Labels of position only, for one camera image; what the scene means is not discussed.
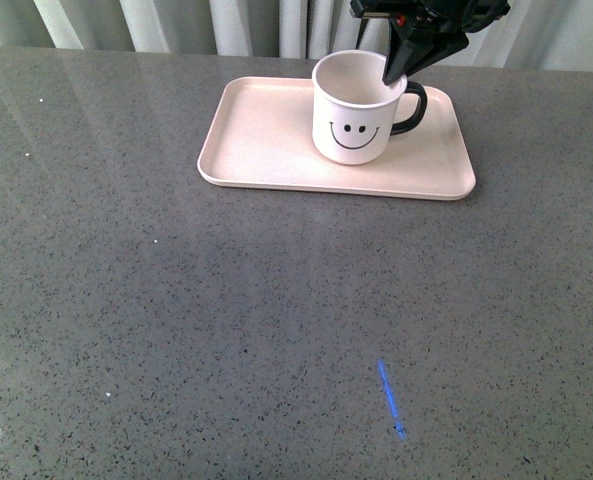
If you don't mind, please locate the pink rectangular tray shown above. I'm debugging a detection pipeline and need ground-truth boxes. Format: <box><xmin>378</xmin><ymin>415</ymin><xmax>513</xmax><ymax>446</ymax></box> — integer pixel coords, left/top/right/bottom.
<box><xmin>197</xmin><ymin>77</ymin><xmax>476</xmax><ymax>201</ymax></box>

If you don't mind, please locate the white mug black handle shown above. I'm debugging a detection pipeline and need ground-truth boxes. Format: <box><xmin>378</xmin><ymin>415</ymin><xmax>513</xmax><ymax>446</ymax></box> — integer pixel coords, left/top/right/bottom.
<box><xmin>312</xmin><ymin>50</ymin><xmax>428</xmax><ymax>165</ymax></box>

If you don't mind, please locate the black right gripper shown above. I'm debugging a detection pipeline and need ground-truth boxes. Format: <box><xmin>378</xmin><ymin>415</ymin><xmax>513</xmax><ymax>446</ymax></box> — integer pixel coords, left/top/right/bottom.
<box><xmin>350</xmin><ymin>0</ymin><xmax>511</xmax><ymax>85</ymax></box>

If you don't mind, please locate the white curtain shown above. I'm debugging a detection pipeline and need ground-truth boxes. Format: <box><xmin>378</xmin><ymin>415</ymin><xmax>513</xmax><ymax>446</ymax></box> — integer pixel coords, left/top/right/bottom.
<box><xmin>0</xmin><ymin>1</ymin><xmax>593</xmax><ymax>72</ymax></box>

